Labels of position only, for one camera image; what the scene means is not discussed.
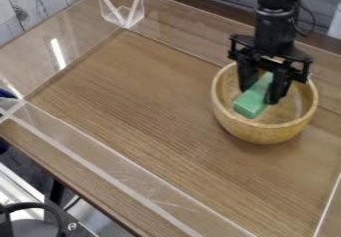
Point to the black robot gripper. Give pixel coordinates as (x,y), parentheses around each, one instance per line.
(269,51)

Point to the green rectangular block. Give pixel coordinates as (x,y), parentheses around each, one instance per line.
(251,103)

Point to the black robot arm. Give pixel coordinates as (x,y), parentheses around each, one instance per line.
(271,50)

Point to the brown wooden bowl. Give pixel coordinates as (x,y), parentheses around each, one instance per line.
(280,123)

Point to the clear acrylic tray wall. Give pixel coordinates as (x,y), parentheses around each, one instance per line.
(120,83)

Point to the black table leg bracket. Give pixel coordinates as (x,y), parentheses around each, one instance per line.
(61,198)

